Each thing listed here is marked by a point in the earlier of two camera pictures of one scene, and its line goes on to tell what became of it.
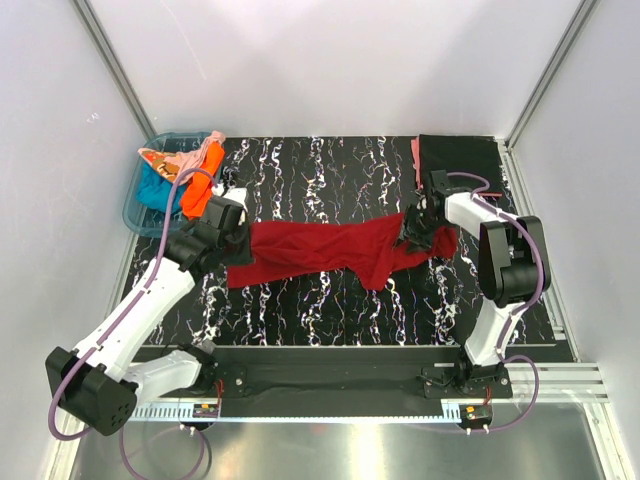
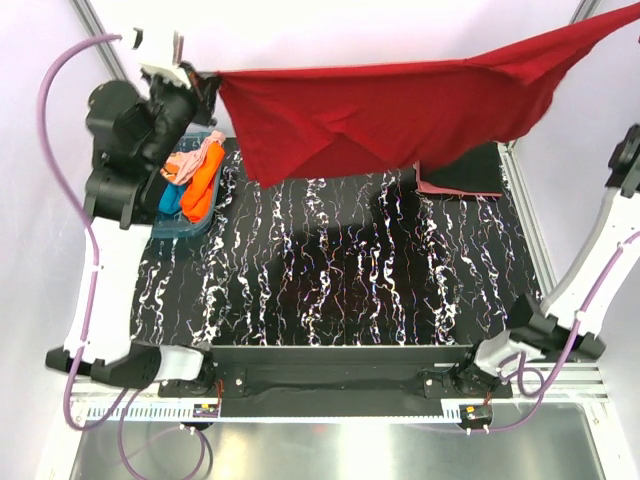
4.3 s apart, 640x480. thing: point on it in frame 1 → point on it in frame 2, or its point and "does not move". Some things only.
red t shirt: [354, 249] → [300, 124]
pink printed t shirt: [175, 164] does not move
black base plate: [409, 376] does not move
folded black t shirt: [462, 153] does not move
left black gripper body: [239, 245] → [203, 96]
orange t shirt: [196, 195] does not move
